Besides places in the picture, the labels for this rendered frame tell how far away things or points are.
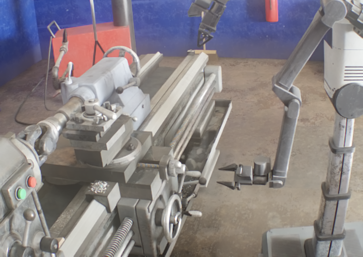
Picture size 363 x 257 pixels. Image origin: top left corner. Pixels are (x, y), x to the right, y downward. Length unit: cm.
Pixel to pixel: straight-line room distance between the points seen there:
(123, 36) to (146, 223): 315
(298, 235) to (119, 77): 124
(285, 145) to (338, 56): 40
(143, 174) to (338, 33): 93
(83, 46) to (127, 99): 261
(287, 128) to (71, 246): 88
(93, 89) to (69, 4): 463
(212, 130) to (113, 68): 118
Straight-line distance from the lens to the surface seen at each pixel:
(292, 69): 151
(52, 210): 194
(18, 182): 111
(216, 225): 286
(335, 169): 190
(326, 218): 205
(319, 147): 373
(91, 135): 166
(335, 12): 141
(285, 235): 238
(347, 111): 172
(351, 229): 245
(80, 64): 481
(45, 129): 171
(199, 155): 282
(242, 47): 588
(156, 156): 190
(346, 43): 161
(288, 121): 162
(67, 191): 205
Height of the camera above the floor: 181
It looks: 25 degrees down
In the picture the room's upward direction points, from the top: 5 degrees counter-clockwise
